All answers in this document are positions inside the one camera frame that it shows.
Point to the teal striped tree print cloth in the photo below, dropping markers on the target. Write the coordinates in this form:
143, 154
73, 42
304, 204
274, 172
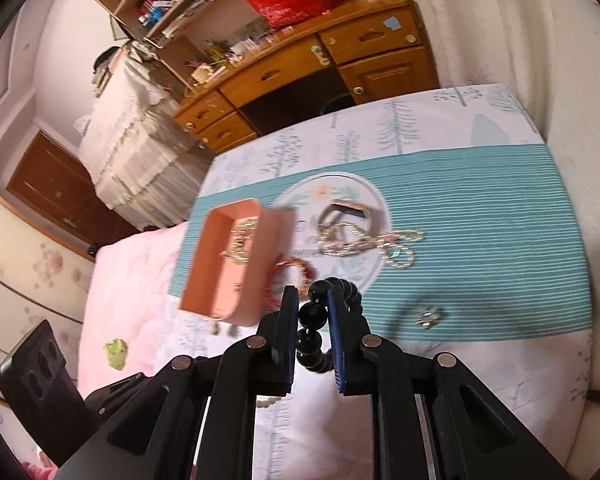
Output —
480, 210

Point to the pink jewelry box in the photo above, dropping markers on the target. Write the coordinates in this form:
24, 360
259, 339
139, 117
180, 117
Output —
230, 290

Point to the black hat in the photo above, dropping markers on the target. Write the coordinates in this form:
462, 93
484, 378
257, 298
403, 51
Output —
106, 56

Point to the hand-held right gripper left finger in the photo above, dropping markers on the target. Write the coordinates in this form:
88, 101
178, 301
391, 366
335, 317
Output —
287, 332

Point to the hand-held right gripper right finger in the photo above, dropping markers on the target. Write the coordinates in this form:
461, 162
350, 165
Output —
338, 342

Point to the pink blanket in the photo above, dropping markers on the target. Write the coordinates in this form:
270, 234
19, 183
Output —
130, 280

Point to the black hair comb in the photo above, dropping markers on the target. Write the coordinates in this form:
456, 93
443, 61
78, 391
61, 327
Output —
347, 209

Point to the wooden desk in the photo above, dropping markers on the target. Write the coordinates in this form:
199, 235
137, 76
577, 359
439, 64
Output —
300, 55

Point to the brown wooden door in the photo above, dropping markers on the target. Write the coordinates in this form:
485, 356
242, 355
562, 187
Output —
55, 185

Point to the small silver earring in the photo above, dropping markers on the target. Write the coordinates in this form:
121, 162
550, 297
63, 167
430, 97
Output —
428, 317

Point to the row of books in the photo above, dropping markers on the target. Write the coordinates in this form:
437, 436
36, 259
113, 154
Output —
155, 5

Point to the white lace cover cloth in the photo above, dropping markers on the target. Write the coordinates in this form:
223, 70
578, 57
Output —
135, 150

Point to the black stool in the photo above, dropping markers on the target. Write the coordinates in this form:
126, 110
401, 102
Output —
337, 102

